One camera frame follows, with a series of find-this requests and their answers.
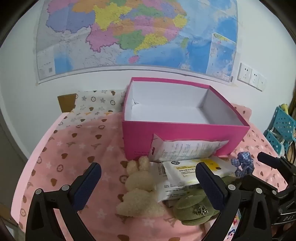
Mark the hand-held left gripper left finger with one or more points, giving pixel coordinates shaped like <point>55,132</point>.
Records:
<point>87,183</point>

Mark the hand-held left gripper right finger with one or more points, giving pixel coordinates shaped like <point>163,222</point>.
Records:
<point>211,185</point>

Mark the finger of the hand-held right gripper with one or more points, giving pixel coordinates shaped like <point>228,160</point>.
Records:
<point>268,160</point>
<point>254,182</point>

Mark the blue checked scrunchie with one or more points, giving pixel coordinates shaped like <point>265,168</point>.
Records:
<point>242,162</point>

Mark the yellow label wet wipes packet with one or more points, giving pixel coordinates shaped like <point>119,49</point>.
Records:
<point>182,172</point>

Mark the green plush toy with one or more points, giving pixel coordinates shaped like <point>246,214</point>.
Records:
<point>187,206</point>

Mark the small white printed packet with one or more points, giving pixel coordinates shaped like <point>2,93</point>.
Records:
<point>168,191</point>

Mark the large white printed packet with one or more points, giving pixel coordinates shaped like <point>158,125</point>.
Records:
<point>185,148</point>

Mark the pink cartoon print packet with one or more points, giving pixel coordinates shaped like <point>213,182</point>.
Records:
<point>232,228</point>

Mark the cream plush bunny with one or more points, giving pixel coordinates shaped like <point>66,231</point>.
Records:
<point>138,183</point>

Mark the pink cardboard box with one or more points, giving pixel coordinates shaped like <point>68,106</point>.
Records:
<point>185,134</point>

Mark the blue plastic rack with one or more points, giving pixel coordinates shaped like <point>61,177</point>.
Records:
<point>284,120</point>

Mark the yellow round object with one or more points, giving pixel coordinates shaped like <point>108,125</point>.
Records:
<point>283,108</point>

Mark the white patterned pillow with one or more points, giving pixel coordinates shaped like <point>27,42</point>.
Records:
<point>97,102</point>

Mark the brown wooden headboard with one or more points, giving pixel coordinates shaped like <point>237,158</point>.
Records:
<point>66,102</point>

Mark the white wall switch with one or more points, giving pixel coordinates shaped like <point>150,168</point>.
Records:
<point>262,82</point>

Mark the white wall socket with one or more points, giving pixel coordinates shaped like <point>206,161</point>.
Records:
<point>244,73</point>
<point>254,77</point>

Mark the colourful wall map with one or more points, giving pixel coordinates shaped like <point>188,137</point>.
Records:
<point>138,34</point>

